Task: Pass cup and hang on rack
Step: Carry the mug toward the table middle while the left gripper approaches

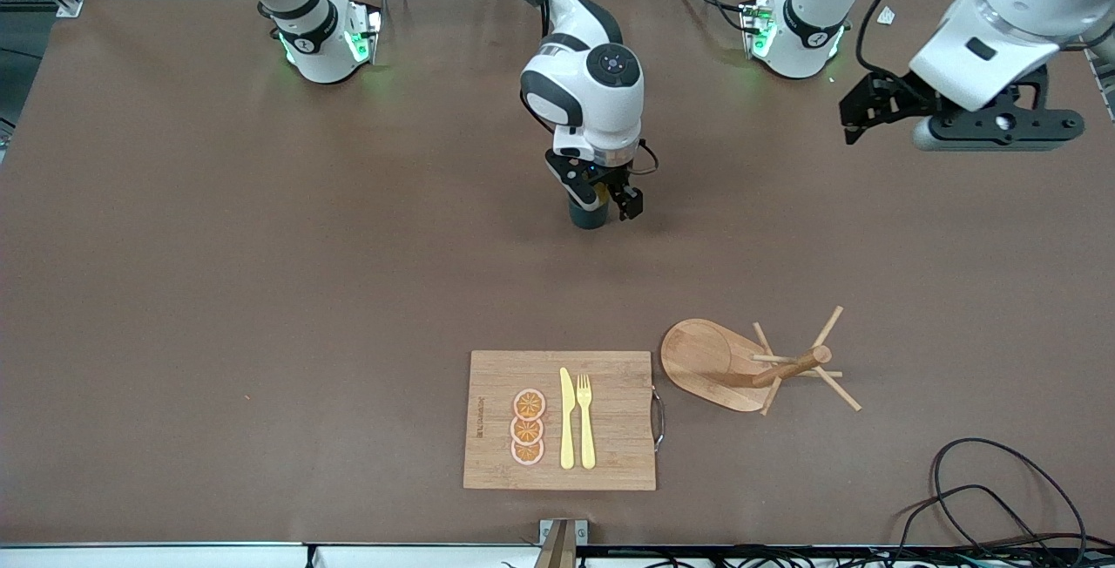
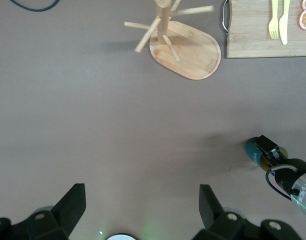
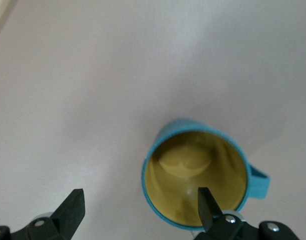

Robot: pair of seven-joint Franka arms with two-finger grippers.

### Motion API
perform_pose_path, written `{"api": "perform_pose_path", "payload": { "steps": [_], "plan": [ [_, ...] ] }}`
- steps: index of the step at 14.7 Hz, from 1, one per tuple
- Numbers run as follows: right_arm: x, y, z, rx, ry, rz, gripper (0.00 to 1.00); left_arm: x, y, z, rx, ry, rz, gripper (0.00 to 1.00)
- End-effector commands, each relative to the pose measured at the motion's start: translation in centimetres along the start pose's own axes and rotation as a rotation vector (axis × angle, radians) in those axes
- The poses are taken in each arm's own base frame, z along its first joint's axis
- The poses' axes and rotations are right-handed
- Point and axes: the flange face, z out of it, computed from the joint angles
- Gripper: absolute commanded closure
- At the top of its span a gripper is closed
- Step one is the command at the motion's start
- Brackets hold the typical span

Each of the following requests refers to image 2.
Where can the dark green cup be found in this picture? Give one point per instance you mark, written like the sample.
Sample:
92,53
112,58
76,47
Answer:
251,155

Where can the wooden cutting board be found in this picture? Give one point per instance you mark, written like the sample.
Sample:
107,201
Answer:
252,37

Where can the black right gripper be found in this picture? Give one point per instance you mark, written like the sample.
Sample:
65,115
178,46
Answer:
287,172

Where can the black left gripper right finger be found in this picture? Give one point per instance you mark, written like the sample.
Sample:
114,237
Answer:
217,225

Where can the yellow plastic fork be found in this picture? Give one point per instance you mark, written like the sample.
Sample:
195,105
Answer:
273,27

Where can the brown table cover sheet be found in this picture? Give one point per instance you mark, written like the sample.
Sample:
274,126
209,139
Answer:
117,112

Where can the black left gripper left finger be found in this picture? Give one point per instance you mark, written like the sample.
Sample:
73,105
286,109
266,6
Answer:
55,220

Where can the yellow plastic knife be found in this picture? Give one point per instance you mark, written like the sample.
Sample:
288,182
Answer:
284,27

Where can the wooden mug rack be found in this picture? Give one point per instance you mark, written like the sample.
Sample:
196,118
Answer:
192,55

